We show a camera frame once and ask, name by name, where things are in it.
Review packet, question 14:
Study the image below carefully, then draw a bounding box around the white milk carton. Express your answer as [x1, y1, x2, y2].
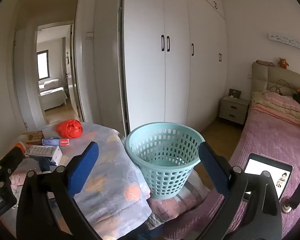
[24, 145, 63, 167]

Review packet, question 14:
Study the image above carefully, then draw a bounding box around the folded pink quilt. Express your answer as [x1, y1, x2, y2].
[251, 90, 300, 130]

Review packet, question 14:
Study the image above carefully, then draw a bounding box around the blue and red box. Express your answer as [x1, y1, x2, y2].
[42, 138, 70, 146]

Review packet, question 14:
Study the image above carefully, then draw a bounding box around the white sofa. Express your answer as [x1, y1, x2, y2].
[39, 79, 68, 110]

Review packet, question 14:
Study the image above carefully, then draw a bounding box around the white wardrobe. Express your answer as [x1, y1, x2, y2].
[121, 0, 228, 135]

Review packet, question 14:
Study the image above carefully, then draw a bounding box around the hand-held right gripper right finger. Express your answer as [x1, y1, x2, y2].
[197, 142, 283, 240]

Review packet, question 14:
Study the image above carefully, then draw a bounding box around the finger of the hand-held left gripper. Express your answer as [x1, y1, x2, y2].
[0, 147, 25, 178]

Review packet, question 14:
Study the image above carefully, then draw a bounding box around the red plastic bag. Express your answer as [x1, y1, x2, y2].
[55, 119, 83, 139]

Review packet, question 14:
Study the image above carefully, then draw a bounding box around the white wall decoration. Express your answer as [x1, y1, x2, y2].
[268, 33, 300, 53]

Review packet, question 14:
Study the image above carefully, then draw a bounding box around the tablet with white screen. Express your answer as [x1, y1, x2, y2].
[243, 153, 293, 201]

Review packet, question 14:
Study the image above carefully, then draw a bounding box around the dark framed window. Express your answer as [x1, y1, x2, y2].
[36, 51, 49, 80]

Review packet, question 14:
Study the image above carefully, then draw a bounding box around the pink plush cloth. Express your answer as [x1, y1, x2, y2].
[10, 172, 28, 192]

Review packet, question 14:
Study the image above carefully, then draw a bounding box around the bed with beige headboard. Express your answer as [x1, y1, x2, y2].
[162, 62, 300, 240]

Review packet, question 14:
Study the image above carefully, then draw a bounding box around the brown cardboard box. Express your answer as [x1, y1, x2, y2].
[22, 130, 44, 145]

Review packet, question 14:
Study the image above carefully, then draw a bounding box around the teal plastic basket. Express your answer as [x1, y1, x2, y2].
[125, 122, 206, 201]

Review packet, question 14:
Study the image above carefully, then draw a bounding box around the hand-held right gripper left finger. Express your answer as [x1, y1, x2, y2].
[16, 141, 103, 240]

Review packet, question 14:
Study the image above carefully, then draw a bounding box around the black cable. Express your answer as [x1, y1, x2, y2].
[269, 79, 297, 95]

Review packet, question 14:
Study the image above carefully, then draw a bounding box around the grey nightstand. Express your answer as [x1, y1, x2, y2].
[219, 95, 250, 125]

